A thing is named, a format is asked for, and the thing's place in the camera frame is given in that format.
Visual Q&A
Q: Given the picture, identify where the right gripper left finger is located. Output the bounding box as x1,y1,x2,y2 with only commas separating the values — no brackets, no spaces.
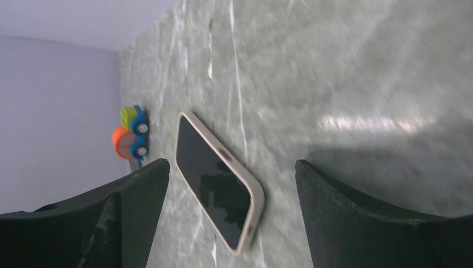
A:
1,159,170,267

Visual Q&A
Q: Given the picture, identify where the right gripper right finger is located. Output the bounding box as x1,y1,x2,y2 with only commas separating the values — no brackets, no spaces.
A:
295,160,472,267

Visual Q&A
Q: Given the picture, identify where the phone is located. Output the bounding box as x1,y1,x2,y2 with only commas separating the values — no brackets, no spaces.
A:
175,112,265,255

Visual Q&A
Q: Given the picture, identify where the orange blue toy car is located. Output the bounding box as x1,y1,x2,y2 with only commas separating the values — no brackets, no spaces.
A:
112,105,150,161

